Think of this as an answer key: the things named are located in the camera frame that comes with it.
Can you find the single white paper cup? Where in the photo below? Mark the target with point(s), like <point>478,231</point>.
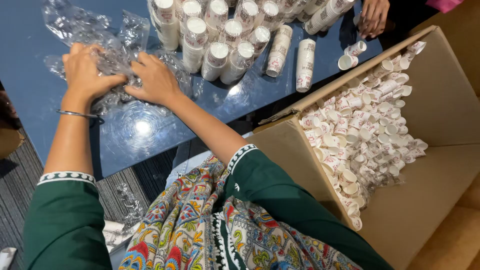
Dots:
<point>347,62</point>
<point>355,48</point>

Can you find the small white object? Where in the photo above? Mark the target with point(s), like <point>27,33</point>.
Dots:
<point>6,258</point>

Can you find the large cardboard box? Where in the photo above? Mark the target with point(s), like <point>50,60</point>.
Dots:
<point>435,187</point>

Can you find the group of wrapped cup stacks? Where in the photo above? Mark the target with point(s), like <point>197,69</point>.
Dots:
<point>225,33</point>

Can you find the unwrapped paper cup stack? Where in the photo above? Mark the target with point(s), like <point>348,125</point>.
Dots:
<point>279,50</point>
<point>305,65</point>

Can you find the green embroidered tunic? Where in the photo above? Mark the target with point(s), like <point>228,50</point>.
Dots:
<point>63,225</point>

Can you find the crumpled clear plastic scrap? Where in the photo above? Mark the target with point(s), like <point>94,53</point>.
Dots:
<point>129,204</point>

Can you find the white paper scrap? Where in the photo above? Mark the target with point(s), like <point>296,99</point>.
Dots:
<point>114,234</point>

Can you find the heap of clear plastic wrappers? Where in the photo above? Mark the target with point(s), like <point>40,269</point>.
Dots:
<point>112,48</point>

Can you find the brown seat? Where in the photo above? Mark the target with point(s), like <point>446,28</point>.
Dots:
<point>8,131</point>

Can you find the silver bangle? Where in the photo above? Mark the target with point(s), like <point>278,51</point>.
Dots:
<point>77,113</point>

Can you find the person's right hand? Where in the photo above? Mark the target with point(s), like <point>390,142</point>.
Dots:
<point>157,82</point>

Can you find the person's left hand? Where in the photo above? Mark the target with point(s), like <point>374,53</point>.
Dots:
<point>84,75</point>

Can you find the heap of loose paper cups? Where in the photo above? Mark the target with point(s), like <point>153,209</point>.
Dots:
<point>360,127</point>

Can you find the colourful patterned scarf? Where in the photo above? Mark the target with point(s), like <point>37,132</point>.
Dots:
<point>180,225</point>

